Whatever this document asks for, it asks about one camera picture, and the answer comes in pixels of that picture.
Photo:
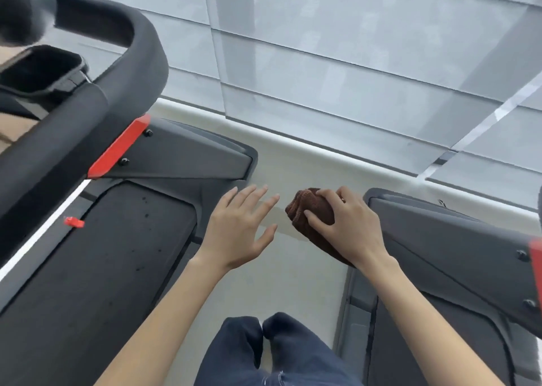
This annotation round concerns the stained grey treadmill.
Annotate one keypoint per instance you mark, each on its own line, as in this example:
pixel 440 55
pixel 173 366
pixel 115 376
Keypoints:
pixel 457 250

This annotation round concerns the brown cleaning cloth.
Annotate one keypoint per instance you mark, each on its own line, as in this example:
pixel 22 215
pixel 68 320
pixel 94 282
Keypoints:
pixel 307 201

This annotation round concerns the person's right forearm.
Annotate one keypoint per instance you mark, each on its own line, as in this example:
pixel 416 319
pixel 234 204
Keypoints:
pixel 423 330

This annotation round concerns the person's right hand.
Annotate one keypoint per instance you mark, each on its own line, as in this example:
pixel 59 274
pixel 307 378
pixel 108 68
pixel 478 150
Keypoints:
pixel 360 233

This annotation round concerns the grey treadmill with red label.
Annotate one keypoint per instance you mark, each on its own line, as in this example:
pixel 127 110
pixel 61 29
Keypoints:
pixel 106 271

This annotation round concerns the person's dark blue trousers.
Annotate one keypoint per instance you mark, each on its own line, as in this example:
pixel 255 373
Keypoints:
pixel 296 347

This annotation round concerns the person's left hand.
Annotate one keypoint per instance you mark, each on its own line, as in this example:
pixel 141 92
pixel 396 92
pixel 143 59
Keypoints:
pixel 237 237

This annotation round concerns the person's left forearm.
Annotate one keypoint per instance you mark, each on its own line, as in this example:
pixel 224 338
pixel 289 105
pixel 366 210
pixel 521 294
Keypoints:
pixel 165 330

